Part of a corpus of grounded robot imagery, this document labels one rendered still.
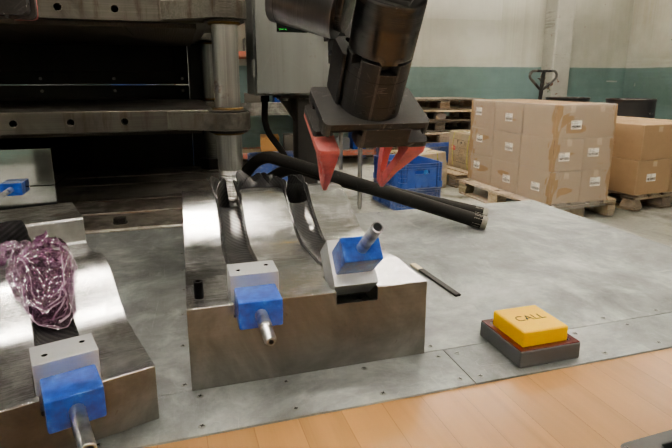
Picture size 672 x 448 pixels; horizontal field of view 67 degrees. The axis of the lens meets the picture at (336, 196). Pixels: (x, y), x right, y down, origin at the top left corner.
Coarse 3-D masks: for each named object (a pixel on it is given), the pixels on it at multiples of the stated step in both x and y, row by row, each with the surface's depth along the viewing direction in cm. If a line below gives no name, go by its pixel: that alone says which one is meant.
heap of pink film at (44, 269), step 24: (24, 240) 70; (48, 240) 60; (0, 264) 64; (24, 264) 57; (48, 264) 58; (72, 264) 59; (24, 288) 54; (48, 288) 55; (72, 288) 56; (48, 312) 54; (72, 312) 55
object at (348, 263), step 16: (336, 240) 57; (352, 240) 53; (368, 240) 50; (336, 256) 54; (352, 256) 52; (368, 256) 53; (336, 272) 55; (352, 272) 55; (368, 272) 56; (336, 288) 55; (352, 288) 56; (368, 288) 58
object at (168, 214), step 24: (144, 168) 188; (168, 168) 193; (192, 168) 193; (96, 192) 152; (120, 192) 152; (144, 192) 152; (168, 192) 152; (96, 216) 125; (120, 216) 120; (144, 216) 125; (168, 216) 125
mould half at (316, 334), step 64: (192, 192) 82; (256, 192) 82; (320, 192) 84; (192, 256) 67; (256, 256) 67; (384, 256) 66; (192, 320) 50; (320, 320) 55; (384, 320) 57; (192, 384) 52
